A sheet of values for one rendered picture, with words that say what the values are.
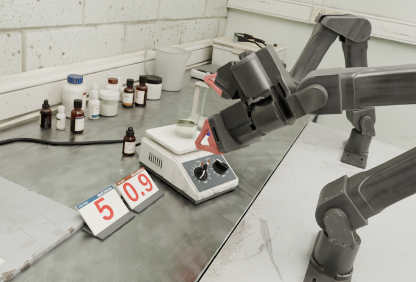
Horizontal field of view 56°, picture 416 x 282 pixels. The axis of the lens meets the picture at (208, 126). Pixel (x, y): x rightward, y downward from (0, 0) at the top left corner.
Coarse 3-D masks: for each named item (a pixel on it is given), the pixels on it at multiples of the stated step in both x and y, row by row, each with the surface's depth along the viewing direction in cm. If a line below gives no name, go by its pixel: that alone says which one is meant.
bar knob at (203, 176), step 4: (204, 164) 81; (196, 168) 81; (200, 168) 82; (204, 168) 80; (196, 172) 80; (200, 172) 80; (204, 172) 80; (196, 176) 80; (200, 176) 79; (204, 176) 81; (204, 180) 80
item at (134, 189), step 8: (136, 176) 78; (144, 176) 80; (128, 184) 76; (136, 184) 77; (144, 184) 79; (152, 184) 80; (128, 192) 75; (136, 192) 76; (144, 192) 78; (136, 200) 75
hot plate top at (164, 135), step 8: (160, 128) 90; (168, 128) 91; (152, 136) 86; (160, 136) 86; (168, 136) 86; (208, 136) 90; (168, 144) 83; (176, 144) 83; (184, 144) 84; (192, 144) 85; (208, 144) 86; (176, 152) 81; (184, 152) 82
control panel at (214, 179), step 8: (192, 160) 82; (200, 160) 84; (224, 160) 87; (184, 168) 80; (192, 168) 81; (208, 168) 83; (192, 176) 79; (208, 176) 82; (216, 176) 83; (224, 176) 84; (232, 176) 85; (200, 184) 79; (208, 184) 80; (216, 184) 81
